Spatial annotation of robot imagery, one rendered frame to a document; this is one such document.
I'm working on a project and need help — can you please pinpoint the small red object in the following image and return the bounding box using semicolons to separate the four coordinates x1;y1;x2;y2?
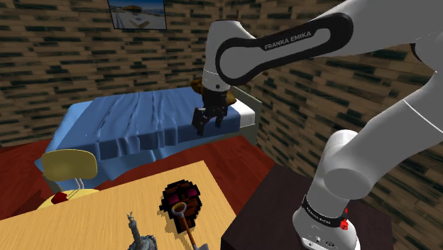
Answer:
50;192;69;205

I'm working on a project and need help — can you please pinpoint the bed with blue blanket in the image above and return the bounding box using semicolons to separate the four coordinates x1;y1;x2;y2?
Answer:
33;85;263;182

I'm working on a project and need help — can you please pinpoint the brown teddy bear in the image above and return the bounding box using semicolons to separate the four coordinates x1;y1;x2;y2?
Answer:
189;78;238;106

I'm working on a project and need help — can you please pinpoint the orange handled spatula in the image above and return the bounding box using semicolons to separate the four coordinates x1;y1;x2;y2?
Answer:
171;202;211;250

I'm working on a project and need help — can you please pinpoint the dark robot stand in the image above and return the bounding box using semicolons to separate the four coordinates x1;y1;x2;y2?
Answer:
220;163;395;250

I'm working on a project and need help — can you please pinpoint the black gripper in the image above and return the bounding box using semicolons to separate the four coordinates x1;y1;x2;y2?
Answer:
191;86;229;136

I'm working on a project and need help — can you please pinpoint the framed wall picture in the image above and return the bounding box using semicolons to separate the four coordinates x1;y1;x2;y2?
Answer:
106;0;168;31

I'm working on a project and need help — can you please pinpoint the grey statue figure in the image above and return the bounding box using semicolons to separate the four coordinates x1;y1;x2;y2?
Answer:
126;211;158;250

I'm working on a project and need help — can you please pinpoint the yellow chair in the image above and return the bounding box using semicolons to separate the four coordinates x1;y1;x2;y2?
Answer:
35;148;102;210

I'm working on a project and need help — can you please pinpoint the brown pixelated head figure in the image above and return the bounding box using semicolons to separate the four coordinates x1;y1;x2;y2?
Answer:
159;180;202;234

